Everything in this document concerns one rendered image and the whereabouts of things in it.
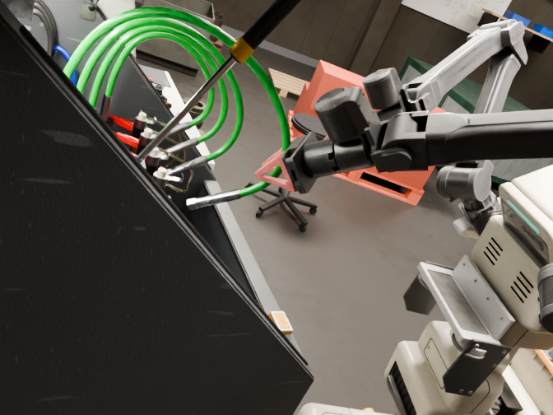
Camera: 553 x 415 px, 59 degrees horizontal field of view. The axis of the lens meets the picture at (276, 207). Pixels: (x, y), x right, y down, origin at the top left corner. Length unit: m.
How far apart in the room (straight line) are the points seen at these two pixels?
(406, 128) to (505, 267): 0.56
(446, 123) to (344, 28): 7.49
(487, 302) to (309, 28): 7.13
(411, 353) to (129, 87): 0.97
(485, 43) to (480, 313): 0.62
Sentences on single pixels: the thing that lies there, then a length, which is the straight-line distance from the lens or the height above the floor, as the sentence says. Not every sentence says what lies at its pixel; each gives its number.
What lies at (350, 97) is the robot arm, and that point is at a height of 1.42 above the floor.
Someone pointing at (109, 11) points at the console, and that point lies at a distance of 1.18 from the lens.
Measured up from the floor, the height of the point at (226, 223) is 0.95.
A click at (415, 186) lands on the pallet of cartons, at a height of 0.17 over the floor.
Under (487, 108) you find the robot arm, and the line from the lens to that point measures 1.32.
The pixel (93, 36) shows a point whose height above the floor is 1.35.
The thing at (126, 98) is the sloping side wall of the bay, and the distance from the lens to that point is 1.20.
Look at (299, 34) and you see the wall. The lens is 8.05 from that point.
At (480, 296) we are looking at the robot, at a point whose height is 1.07.
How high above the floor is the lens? 1.57
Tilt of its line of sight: 28 degrees down
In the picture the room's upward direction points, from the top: 24 degrees clockwise
